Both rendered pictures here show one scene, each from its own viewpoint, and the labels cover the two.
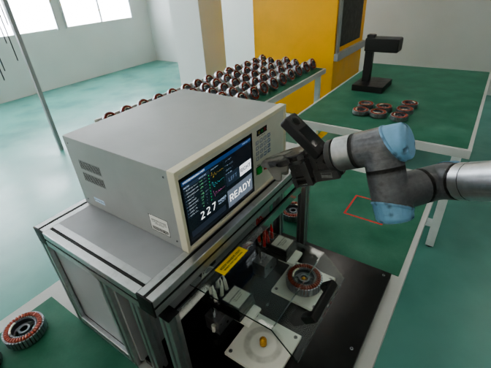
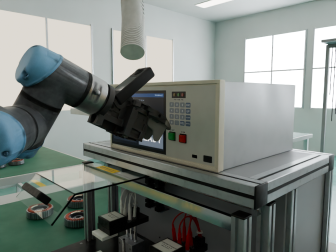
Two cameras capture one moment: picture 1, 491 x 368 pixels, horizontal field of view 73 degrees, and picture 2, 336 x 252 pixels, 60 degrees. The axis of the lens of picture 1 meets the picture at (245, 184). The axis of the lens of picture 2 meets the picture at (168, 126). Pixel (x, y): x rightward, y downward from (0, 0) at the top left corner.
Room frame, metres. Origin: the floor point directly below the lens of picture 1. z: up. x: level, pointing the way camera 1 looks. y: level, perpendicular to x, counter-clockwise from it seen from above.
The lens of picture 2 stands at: (0.89, -0.76, 1.29)
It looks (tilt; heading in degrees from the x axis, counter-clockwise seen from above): 6 degrees down; 100
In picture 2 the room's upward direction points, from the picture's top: straight up
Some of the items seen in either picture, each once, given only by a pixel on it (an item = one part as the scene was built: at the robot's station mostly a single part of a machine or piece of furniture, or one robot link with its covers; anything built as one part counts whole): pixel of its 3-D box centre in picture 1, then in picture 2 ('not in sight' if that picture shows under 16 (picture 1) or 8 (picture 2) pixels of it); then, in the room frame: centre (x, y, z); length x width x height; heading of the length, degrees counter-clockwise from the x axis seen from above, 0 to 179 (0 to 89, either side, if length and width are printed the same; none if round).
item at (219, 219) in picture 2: (253, 236); (143, 189); (0.69, -0.01, 1.03); 0.62 x 0.01 x 0.03; 144
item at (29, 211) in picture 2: not in sight; (40, 211); (0.12, 0.37, 0.77); 0.11 x 0.11 x 0.04
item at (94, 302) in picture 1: (94, 300); not in sight; (0.61, 0.42, 0.91); 0.28 x 0.03 x 0.32; 54
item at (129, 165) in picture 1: (185, 153); (200, 116); (0.84, 0.16, 1.22); 0.44 x 0.39 x 0.20; 144
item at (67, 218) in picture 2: not in sight; (78, 218); (0.32, 0.33, 0.77); 0.11 x 0.11 x 0.04
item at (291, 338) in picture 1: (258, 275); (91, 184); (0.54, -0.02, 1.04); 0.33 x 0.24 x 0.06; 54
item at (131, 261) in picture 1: (189, 193); (196, 155); (0.82, 0.17, 1.09); 0.68 x 0.44 x 0.05; 144
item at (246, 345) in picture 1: (263, 345); not in sight; (0.54, -0.02, 0.78); 0.15 x 0.15 x 0.01; 54
